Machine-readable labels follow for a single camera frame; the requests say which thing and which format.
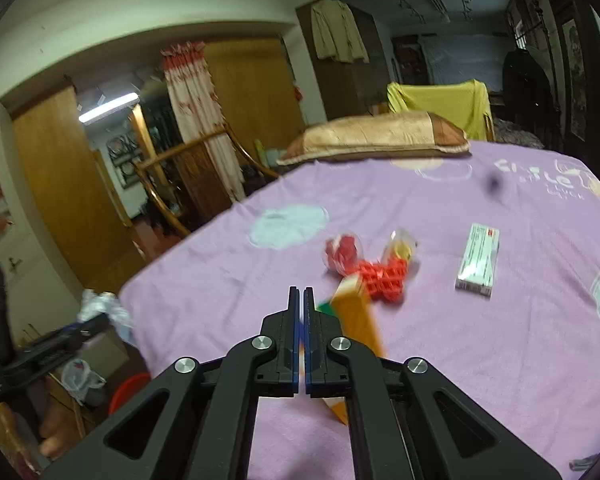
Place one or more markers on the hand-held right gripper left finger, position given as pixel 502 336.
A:
pixel 291 340

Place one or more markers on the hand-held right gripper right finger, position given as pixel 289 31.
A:
pixel 314 340

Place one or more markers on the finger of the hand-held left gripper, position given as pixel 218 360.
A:
pixel 82 330

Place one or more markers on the white paper bag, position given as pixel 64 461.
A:
pixel 105 310

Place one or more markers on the orange carton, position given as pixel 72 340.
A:
pixel 360 320

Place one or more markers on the red plastic basket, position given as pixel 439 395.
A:
pixel 127 392

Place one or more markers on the red plastic net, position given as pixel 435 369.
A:
pixel 382 280

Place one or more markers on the clear round plastic container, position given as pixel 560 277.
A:
pixel 404 247

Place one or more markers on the person's left hand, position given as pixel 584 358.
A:
pixel 60 420

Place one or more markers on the white plastic bag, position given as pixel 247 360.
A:
pixel 80 380

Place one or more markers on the clear wrapper with red print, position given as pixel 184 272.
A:
pixel 342 255

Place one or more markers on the wooden door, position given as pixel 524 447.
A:
pixel 65 185

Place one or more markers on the white medicine box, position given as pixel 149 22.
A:
pixel 477 260

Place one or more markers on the curved wooden chair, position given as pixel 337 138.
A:
pixel 200 175

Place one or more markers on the green bottle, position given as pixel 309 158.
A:
pixel 259 150

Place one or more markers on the tan floral pillow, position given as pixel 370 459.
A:
pixel 375 135

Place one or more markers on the fluorescent tube light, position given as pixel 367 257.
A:
pixel 107 108

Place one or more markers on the red floral curtain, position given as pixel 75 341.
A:
pixel 200 120

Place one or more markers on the dark wooden wardrobe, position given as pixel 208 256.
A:
pixel 350 90

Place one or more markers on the yellow cloth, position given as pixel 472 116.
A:
pixel 440 105

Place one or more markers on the floral bedding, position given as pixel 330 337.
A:
pixel 517 135

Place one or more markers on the beige hanging jacket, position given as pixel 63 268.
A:
pixel 337 30

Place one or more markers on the white sheet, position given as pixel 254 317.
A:
pixel 462 60

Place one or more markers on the black hanging coat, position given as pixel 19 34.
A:
pixel 527 90

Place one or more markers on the dark framed portrait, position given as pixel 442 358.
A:
pixel 572 75

